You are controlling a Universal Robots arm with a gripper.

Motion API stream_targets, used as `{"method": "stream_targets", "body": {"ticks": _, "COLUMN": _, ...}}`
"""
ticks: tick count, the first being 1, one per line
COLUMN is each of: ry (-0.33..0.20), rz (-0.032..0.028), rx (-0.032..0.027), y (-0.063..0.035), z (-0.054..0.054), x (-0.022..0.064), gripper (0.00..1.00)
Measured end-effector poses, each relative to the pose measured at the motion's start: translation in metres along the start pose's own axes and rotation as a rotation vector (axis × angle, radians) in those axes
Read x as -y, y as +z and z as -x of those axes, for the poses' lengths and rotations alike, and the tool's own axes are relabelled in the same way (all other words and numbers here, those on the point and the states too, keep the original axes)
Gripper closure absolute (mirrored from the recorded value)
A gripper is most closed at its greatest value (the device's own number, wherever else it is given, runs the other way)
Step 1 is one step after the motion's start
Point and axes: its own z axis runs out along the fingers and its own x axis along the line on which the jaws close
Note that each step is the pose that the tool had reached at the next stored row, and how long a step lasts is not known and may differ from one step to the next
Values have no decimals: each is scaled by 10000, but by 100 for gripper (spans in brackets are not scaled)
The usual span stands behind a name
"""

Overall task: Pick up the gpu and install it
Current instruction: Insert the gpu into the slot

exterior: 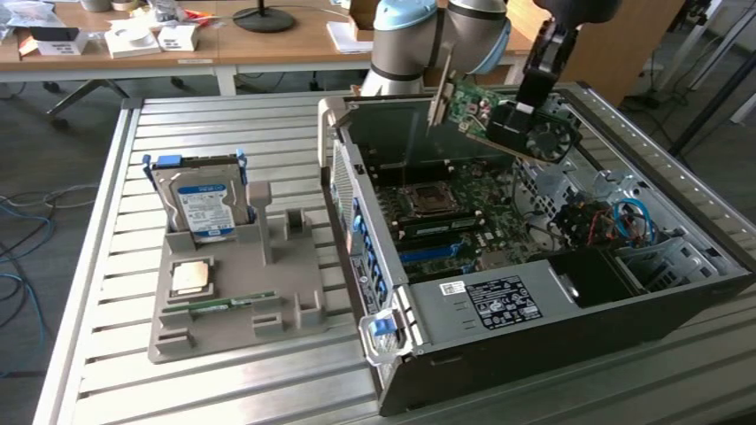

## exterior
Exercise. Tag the blue expansion slot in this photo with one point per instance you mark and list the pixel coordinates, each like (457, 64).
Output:
(430, 254)

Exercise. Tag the green RAM stick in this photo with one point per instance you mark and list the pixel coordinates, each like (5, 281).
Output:
(212, 305)

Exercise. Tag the white box under tape roll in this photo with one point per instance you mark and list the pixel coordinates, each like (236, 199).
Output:
(132, 51)

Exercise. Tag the green motherboard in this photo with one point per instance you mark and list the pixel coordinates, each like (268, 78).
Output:
(501, 221)

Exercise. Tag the grey power supply unit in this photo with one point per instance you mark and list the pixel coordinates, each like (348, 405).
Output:
(448, 310)

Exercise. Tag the RAM stick with white label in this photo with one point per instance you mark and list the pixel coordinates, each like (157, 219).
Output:
(440, 226)

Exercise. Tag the wooden cabinet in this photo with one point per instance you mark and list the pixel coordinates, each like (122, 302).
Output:
(620, 57)

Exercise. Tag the black slanted stand pole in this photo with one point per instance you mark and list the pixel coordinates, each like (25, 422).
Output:
(706, 93)

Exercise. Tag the white box black lid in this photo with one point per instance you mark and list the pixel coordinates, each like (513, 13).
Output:
(58, 44)

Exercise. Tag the hard disk in blue caddy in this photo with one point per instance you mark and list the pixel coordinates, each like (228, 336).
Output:
(204, 208)

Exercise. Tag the open black PC case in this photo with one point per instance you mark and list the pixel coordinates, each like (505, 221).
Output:
(530, 363)

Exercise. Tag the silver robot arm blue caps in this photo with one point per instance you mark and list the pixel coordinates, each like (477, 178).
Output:
(401, 44)

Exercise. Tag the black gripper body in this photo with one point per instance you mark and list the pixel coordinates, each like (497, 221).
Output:
(578, 11)

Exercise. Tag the graphics card black fan shroud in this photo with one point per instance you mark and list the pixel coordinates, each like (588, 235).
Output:
(549, 137)

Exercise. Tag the silver CPU chip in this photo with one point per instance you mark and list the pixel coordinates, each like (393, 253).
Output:
(189, 279)

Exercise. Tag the wooden desk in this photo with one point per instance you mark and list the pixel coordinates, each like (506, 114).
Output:
(282, 48)
(88, 64)

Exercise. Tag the metal CPU socket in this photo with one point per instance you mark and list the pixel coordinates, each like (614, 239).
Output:
(426, 199)

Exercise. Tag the silver disk bay cage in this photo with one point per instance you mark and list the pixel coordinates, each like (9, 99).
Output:
(649, 186)

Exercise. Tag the white tape roll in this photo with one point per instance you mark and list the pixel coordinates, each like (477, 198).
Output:
(129, 36)

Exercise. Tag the grey plastic parts rack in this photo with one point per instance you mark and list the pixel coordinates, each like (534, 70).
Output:
(248, 274)

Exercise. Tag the white paper stack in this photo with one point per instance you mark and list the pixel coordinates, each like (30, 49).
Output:
(348, 40)

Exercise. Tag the blue slot latch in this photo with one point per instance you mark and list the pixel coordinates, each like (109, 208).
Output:
(369, 259)
(362, 237)
(356, 210)
(377, 282)

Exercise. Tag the white box with label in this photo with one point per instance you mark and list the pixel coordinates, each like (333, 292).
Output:
(177, 39)

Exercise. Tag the blue case release latch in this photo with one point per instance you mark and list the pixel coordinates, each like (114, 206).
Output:
(377, 328)

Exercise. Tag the black round lamp base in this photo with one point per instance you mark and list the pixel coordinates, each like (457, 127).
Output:
(262, 22)

